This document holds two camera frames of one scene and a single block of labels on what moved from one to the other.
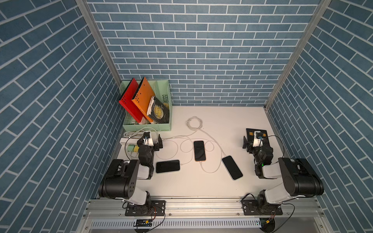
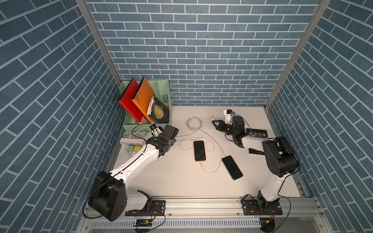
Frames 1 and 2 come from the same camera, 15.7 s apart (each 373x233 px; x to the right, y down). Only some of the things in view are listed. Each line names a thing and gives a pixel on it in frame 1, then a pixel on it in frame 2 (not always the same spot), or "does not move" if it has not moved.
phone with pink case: [199, 151] does not move
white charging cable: [186, 137] → [200, 138]
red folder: [127, 103] does not move
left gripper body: [155, 147] → [171, 141]
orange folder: [143, 97] does not move
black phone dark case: [231, 167] does not move
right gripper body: [255, 152] → [228, 129]
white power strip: [130, 141] does not move
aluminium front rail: [303, 208] does not move
